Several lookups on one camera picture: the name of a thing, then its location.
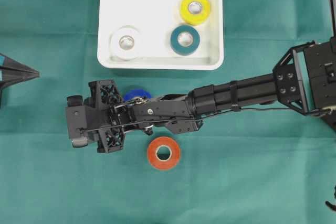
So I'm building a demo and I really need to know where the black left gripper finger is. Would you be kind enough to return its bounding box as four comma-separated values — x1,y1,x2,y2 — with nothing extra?
1,73,39,88
1,54,39,74

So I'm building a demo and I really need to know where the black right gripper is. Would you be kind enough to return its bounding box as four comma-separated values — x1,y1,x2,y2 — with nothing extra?
84,80,134,154

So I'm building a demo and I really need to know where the white tape roll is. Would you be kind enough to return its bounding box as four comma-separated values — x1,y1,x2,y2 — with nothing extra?
110,26,143,61

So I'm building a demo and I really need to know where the teal green tape roll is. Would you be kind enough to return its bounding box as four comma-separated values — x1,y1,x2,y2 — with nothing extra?
170,25,200,56

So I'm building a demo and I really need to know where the yellow tape roll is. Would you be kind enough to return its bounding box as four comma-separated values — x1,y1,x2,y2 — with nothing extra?
180,0,211,25

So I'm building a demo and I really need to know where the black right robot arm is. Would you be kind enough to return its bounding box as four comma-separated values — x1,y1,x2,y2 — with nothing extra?
78,37,335,153

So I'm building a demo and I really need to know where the blue tape roll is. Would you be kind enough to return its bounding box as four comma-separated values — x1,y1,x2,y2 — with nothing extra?
122,86,152,102

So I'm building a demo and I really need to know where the red tape roll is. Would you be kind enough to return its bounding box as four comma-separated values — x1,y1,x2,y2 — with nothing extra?
147,136,181,170

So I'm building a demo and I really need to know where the white rectangular plastic tray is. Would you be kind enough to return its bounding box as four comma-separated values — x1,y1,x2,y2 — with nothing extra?
97,0,224,70

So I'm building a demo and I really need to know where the green table cloth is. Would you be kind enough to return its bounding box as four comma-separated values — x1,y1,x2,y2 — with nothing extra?
1,0,335,223

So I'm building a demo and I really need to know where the black clip at edge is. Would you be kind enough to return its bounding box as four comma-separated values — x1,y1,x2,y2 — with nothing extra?
325,186,336,212

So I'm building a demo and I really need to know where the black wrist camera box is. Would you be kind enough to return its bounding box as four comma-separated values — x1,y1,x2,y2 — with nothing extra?
66,95,94,148

